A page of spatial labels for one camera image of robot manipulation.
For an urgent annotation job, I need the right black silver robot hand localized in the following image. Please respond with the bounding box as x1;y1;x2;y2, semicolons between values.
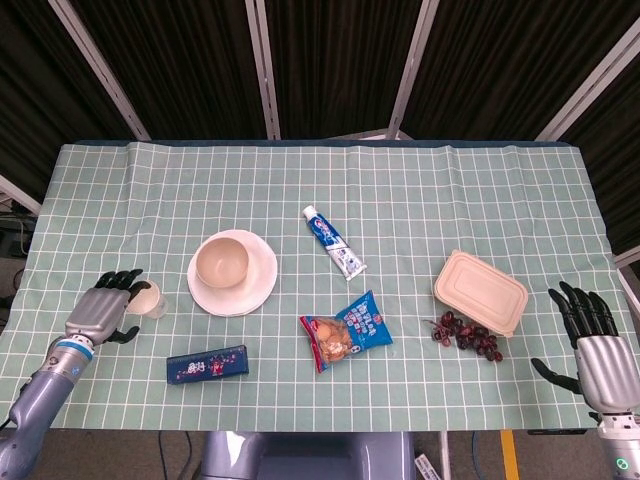
530;280;640;415

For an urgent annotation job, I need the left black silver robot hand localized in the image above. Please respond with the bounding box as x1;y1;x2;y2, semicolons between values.
64;268;153;347

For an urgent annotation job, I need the white paper cup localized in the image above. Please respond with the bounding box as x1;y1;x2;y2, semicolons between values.
124;279;167;319

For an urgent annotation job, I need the blue rectangular printed box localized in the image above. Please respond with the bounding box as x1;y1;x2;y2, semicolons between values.
166;344;250;386

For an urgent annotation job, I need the yellow floor tape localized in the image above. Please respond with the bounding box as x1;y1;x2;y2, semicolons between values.
500;429;520;480

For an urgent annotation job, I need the beige bowl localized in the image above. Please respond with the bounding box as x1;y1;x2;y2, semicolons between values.
195;236;250;290

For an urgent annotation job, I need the dark red grape bunch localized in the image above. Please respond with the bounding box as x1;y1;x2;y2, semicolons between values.
423;310;504;363

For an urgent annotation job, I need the beige lidded food container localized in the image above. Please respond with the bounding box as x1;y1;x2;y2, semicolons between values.
433;249;530;339

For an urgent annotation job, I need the white round plate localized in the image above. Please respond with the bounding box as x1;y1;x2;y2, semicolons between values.
187;228;279;318

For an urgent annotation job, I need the white printed label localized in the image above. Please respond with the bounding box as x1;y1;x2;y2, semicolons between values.
412;452;443;480

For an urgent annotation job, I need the blue white toothpaste tube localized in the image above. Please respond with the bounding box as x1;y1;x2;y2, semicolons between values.
301;205;368;283

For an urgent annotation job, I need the blue red snack bag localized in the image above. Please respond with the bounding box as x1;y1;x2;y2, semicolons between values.
299;289;394;375

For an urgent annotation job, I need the grey robot torso base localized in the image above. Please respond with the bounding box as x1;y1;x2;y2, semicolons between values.
198;430;417;480

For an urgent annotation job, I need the green checked tablecloth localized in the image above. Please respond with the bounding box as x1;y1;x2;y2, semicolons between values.
0;141;640;433

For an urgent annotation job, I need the black curtain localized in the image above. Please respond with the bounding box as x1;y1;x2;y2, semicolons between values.
0;0;640;261

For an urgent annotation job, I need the white metal frame bar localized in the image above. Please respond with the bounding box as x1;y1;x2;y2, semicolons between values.
613;248;640;304
0;173;42;216

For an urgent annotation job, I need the blue cable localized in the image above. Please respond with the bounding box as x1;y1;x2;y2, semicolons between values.
470;430;485;480

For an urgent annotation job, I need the black cable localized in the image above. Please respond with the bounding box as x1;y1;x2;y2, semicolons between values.
157;430;201;480

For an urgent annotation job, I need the white metal frame post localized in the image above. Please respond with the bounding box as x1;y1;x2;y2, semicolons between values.
534;22;640;143
244;0;282;141
48;0;152;142
387;0;441;141

